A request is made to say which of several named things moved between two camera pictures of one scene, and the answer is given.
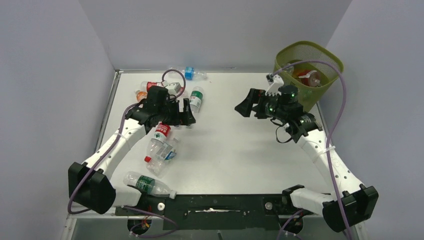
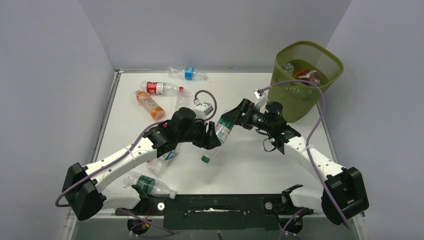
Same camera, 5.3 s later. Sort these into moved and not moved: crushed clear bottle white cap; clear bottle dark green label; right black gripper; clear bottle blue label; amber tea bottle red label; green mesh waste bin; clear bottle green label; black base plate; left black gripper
Moved: left black gripper; right black gripper; clear bottle green label
Not moved: amber tea bottle red label; crushed clear bottle white cap; black base plate; green mesh waste bin; clear bottle dark green label; clear bottle blue label
